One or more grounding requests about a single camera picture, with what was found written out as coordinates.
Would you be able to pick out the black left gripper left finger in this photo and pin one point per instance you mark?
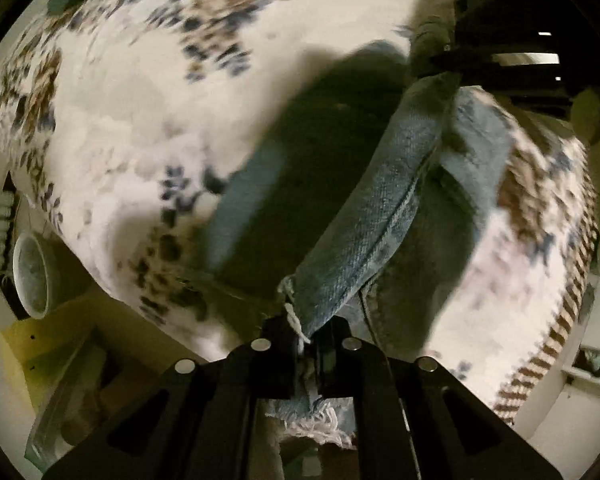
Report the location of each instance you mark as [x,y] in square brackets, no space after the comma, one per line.
[195,425]

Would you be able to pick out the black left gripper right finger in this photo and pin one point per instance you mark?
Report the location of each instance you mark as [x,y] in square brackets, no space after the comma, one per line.
[415,420]

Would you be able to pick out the blue denim jeans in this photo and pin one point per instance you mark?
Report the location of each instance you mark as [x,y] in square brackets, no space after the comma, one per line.
[367,197]

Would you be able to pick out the yellow box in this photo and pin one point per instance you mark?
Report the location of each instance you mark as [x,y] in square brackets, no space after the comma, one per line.
[35,352]

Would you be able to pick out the floral bed blanket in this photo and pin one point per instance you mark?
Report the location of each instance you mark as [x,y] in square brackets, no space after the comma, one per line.
[111,112]

